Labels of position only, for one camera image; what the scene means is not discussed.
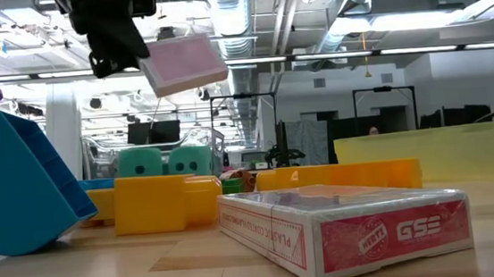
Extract black background frame stand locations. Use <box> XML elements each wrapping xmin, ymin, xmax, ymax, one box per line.
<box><xmin>351</xmin><ymin>83</ymin><xmax>419</xmax><ymax>137</ymax></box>
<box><xmin>208</xmin><ymin>89</ymin><xmax>281</xmax><ymax>160</ymax></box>

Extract black background monitors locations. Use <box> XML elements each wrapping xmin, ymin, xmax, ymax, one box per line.
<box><xmin>126</xmin><ymin>118</ymin><xmax>183</xmax><ymax>147</ymax></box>

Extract black partition screens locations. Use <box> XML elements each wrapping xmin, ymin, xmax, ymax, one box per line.
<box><xmin>418</xmin><ymin>102</ymin><xmax>493</xmax><ymax>130</ymax></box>

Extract brown small toy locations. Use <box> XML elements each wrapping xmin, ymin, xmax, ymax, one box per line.
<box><xmin>230</xmin><ymin>167</ymin><xmax>258</xmax><ymax>194</ymax></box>

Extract blue long toy brick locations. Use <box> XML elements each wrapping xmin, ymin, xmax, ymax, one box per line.
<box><xmin>78</xmin><ymin>176</ymin><xmax>117</xmax><ymax>193</ymax></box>

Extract teal plastic bin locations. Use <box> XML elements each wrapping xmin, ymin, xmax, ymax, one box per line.
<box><xmin>0</xmin><ymin>102</ymin><xmax>103</xmax><ymax>259</ymax></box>

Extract clear rectangular plastic bin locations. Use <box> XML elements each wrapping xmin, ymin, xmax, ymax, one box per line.
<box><xmin>80</xmin><ymin>124</ymin><xmax>229</xmax><ymax>186</ymax></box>

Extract red pink playing card box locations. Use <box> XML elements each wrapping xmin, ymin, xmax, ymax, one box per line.
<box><xmin>215</xmin><ymin>172</ymin><xmax>477</xmax><ymax>277</ymax></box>

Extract large yellow toy brick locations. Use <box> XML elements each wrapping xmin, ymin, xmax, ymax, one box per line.
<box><xmin>110</xmin><ymin>169</ymin><xmax>227</xmax><ymax>238</ymax></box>

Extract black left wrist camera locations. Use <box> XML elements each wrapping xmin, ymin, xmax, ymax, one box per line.
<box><xmin>130</xmin><ymin>0</ymin><xmax>159</xmax><ymax>19</ymax></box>

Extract teal foam die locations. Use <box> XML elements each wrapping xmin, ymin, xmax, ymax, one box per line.
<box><xmin>166</xmin><ymin>143</ymin><xmax>215</xmax><ymax>180</ymax></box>
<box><xmin>115</xmin><ymin>145</ymin><xmax>165</xmax><ymax>180</ymax></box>

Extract small orange square brick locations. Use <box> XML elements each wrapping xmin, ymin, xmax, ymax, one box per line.
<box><xmin>76</xmin><ymin>188</ymin><xmax>119</xmax><ymax>230</ymax></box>

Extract green studded toy brick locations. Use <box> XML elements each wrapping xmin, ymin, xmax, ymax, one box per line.
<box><xmin>221</xmin><ymin>177</ymin><xmax>245</xmax><ymax>196</ymax></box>

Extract white column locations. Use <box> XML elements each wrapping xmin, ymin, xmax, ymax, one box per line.
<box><xmin>41</xmin><ymin>80</ymin><xmax>88</xmax><ymax>188</ymax></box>

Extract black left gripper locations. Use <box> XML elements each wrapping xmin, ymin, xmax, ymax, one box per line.
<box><xmin>53</xmin><ymin>0</ymin><xmax>153</xmax><ymax>82</ymax></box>

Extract yellow notched toy brick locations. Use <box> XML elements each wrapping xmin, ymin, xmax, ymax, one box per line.
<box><xmin>336</xmin><ymin>156</ymin><xmax>423</xmax><ymax>197</ymax></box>

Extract grey curtain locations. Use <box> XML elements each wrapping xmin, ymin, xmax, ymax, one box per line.
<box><xmin>284</xmin><ymin>117</ymin><xmax>331</xmax><ymax>168</ymax></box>

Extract salmon pink playing card box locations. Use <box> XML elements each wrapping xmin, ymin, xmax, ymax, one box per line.
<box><xmin>136</xmin><ymin>31</ymin><xmax>231</xmax><ymax>100</ymax></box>

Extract yellow translucent plastic bin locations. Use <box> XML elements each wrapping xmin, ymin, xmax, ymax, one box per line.
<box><xmin>332</xmin><ymin>120</ymin><xmax>494</xmax><ymax>203</ymax></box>

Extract silver ribbed ceiling duct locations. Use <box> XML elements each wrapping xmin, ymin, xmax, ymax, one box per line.
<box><xmin>205</xmin><ymin>0</ymin><xmax>267</xmax><ymax>154</ymax></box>

